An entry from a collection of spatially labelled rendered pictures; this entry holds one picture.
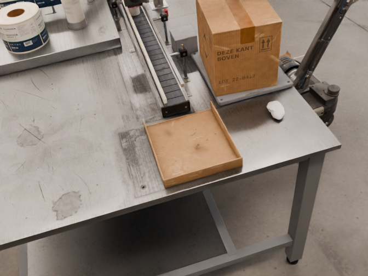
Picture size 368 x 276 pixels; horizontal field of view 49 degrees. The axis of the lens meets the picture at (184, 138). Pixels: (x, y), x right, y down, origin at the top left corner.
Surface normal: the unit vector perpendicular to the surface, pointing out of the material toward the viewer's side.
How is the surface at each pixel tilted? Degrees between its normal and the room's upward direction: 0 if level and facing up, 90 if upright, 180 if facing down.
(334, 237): 0
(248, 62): 90
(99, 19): 0
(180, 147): 0
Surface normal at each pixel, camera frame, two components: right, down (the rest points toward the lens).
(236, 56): 0.17, 0.69
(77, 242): -0.09, -0.70
